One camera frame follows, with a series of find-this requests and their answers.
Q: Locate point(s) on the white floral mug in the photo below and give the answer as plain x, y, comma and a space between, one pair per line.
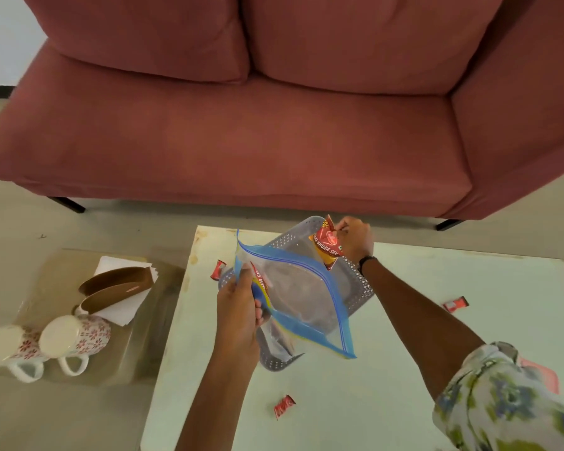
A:
73, 335
9, 345

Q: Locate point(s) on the person's right hand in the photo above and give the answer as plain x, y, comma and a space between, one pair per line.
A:
357, 239

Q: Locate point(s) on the beige plastic stool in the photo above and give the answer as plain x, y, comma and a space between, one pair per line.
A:
56, 286

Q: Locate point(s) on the white coffee table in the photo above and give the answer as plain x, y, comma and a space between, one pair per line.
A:
380, 394

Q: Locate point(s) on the red fabric sofa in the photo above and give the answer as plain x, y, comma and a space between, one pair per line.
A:
263, 145

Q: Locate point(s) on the person's left hand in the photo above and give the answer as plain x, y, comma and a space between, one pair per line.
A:
237, 314

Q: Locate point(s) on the clear blue-sealed zip bag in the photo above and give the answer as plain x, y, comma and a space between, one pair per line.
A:
305, 295

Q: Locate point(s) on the person's left forearm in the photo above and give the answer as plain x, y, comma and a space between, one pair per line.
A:
216, 403

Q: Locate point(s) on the white paper napkins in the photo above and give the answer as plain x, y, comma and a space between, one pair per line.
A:
122, 312

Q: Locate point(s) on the red sofa back cushion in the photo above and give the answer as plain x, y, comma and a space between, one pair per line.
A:
136, 32
376, 37

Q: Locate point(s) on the grey plastic basket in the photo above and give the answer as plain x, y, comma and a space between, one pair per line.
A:
359, 291

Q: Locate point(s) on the black wristband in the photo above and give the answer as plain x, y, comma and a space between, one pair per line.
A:
366, 262

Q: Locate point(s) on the brown wooden napkin holder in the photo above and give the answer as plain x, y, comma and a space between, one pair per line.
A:
115, 288

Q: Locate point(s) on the person's right forearm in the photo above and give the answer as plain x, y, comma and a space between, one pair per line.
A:
418, 319

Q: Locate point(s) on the red candy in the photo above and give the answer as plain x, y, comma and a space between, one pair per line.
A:
456, 304
218, 270
284, 406

